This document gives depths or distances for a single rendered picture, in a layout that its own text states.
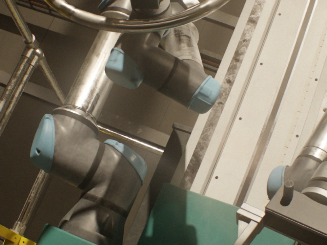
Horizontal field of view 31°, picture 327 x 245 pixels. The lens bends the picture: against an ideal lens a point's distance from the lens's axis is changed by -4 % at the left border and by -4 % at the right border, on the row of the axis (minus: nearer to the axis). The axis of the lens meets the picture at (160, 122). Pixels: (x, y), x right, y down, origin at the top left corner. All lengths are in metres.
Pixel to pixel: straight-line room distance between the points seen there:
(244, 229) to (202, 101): 0.37
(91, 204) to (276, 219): 0.55
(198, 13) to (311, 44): 0.81
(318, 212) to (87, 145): 0.62
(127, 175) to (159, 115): 6.41
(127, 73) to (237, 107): 0.50
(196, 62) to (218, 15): 7.04
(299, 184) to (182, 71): 0.31
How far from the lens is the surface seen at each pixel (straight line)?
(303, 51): 1.61
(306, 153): 1.09
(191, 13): 0.84
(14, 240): 2.65
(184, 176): 1.46
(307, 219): 0.85
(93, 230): 1.28
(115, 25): 0.84
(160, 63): 1.12
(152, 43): 1.13
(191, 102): 1.15
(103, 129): 2.76
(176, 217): 1.39
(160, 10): 1.11
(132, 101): 7.81
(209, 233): 1.37
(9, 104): 2.13
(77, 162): 1.29
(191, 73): 1.14
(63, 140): 1.29
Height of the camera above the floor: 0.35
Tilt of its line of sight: 16 degrees up
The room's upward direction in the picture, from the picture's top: 24 degrees clockwise
